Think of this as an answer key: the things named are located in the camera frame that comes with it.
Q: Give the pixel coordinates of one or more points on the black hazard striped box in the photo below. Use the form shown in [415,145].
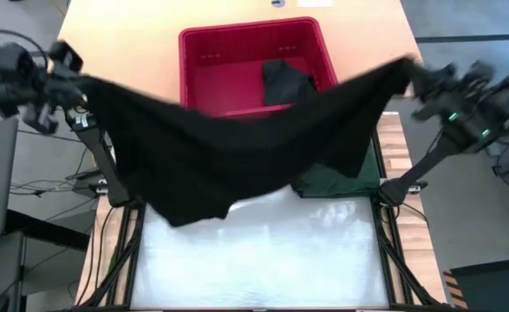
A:
[492,288]

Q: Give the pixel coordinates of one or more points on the tan wooden desk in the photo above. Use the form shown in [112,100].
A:
[128,43]

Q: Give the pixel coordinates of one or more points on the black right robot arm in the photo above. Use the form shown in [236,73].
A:
[423,167]

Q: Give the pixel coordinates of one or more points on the white label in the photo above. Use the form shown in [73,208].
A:
[315,3]

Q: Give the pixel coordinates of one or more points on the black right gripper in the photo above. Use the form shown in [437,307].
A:
[442,91]

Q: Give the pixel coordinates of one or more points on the red plastic laundry bin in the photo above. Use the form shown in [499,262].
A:
[219,82]

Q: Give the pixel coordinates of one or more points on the grey desk grommet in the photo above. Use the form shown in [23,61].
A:
[278,2]

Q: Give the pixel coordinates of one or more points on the black garment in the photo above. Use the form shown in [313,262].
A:
[193,164]

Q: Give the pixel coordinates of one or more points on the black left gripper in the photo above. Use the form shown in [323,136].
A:
[65,93]

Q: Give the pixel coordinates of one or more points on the green polo shirt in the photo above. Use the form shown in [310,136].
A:
[336,184]

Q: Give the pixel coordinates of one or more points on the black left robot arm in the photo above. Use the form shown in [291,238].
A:
[102,164]

